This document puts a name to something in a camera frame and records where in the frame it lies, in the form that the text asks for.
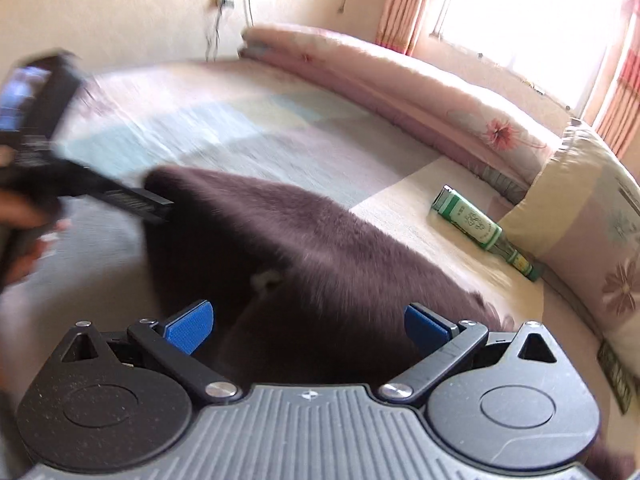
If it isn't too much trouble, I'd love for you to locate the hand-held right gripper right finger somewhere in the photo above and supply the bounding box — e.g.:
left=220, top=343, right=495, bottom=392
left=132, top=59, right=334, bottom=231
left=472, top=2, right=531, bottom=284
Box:
left=377, top=303, right=571, bottom=405

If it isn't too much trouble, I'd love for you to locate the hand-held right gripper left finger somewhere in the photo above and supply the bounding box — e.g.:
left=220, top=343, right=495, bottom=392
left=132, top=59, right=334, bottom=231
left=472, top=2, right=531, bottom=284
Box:
left=50, top=300, right=242, bottom=406

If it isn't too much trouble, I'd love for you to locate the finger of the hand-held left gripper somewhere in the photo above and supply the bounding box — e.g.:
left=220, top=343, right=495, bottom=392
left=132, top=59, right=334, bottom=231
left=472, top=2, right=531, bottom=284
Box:
left=65, top=162, right=175, bottom=222

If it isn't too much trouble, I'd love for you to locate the brown fuzzy sweater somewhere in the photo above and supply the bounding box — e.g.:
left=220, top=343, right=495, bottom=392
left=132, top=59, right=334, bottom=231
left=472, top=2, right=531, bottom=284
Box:
left=142, top=165, right=636, bottom=480

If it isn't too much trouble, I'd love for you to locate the person's left hand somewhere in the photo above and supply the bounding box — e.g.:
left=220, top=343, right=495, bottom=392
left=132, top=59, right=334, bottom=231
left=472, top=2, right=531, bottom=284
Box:
left=0, top=192, right=68, bottom=286

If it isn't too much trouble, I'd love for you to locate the green glass bottle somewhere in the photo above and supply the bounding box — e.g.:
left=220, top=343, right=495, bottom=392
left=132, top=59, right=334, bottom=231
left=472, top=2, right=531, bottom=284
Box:
left=431, top=185, right=546, bottom=281

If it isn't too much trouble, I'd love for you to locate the dark patterned flat case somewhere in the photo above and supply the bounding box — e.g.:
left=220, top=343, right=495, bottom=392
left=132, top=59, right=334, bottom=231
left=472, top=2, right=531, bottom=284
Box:
left=597, top=341, right=633, bottom=413

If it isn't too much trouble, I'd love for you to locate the floral patchwork pillow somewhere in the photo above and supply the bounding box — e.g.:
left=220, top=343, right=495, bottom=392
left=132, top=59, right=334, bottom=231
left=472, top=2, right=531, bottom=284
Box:
left=497, top=119, right=640, bottom=416

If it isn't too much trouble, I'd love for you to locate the folded pink floral quilt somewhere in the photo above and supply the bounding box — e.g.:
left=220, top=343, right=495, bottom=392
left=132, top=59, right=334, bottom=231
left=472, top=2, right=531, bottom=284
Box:
left=240, top=25, right=563, bottom=196

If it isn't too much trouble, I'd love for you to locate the pink striped curtain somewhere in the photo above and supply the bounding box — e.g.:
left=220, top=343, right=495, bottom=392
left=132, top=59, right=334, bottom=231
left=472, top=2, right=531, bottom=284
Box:
left=595, top=35, right=640, bottom=156
left=375, top=0, right=441, bottom=56

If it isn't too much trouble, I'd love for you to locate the window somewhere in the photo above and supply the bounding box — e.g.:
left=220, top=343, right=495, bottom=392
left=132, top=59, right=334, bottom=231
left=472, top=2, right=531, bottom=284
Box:
left=430, top=0, right=636, bottom=116

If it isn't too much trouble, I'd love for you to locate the black wall cable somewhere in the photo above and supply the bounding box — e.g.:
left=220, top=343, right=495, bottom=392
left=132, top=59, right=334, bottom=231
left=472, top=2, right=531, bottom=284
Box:
left=185, top=0, right=251, bottom=61

